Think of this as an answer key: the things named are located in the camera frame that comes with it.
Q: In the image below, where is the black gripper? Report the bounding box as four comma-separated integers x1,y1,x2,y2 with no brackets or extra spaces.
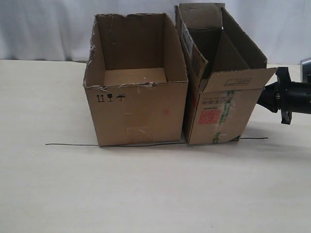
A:
258,67,292,125

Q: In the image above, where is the narrow taped cardboard box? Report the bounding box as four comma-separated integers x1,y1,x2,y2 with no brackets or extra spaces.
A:
175,3,276,145

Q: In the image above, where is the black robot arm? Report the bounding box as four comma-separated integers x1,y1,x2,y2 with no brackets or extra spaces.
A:
257,67,311,125

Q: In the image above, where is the large open cardboard box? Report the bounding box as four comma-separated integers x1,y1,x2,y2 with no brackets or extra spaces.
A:
83,13,188,147

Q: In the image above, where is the grey metal object at edge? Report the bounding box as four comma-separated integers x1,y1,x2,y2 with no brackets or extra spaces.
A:
300,57,311,83

